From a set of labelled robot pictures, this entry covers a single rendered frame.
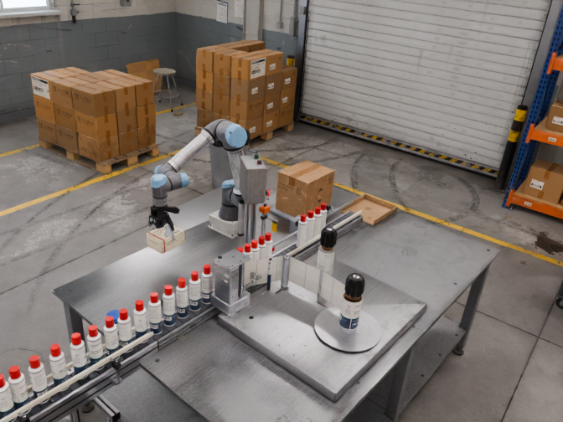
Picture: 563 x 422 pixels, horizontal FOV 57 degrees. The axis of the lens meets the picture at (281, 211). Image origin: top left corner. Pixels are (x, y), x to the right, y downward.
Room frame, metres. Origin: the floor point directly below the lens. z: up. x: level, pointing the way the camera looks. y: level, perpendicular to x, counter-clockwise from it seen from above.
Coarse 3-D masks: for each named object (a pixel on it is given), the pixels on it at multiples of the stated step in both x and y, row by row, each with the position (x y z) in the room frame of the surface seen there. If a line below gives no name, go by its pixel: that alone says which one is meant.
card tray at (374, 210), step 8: (360, 200) 3.30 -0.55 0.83; (368, 200) 3.31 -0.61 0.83; (376, 200) 3.28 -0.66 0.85; (344, 208) 3.14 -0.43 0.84; (352, 208) 3.16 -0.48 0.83; (360, 208) 3.17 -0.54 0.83; (368, 208) 3.18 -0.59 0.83; (376, 208) 3.19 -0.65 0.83; (384, 208) 3.20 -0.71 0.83; (392, 208) 3.14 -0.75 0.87; (368, 216) 3.07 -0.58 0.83; (376, 216) 3.08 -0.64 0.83; (384, 216) 3.05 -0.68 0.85
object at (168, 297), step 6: (168, 288) 1.79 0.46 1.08; (168, 294) 1.79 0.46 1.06; (174, 294) 1.81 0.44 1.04; (168, 300) 1.78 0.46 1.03; (174, 300) 1.80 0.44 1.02; (168, 306) 1.78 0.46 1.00; (174, 306) 1.80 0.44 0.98; (168, 312) 1.78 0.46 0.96; (174, 312) 1.80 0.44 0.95; (168, 318) 1.78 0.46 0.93; (174, 318) 1.80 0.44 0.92; (168, 324) 1.78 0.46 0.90; (174, 324) 1.80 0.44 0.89
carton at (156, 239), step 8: (152, 232) 2.34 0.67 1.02; (160, 232) 2.35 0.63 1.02; (176, 232) 2.36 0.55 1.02; (152, 240) 2.29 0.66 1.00; (160, 240) 2.27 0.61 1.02; (168, 240) 2.29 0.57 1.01; (176, 240) 2.34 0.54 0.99; (184, 240) 2.39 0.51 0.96; (152, 248) 2.30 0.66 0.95; (160, 248) 2.26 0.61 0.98; (168, 248) 2.29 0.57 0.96
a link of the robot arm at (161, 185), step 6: (156, 174) 2.35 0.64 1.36; (162, 174) 2.36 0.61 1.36; (156, 180) 2.30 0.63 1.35; (162, 180) 2.31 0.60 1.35; (168, 180) 2.35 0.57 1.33; (156, 186) 2.30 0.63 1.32; (162, 186) 2.30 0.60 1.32; (168, 186) 2.33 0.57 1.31; (156, 192) 2.30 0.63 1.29; (162, 192) 2.30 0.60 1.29; (156, 198) 2.30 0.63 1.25; (162, 198) 2.30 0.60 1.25
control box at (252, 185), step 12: (240, 156) 2.39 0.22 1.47; (240, 168) 2.37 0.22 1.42; (252, 168) 2.25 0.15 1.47; (264, 168) 2.26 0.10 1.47; (240, 180) 2.36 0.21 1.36; (252, 180) 2.25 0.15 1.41; (264, 180) 2.26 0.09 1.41; (240, 192) 2.35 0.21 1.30; (252, 192) 2.25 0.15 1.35; (264, 192) 2.27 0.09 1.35
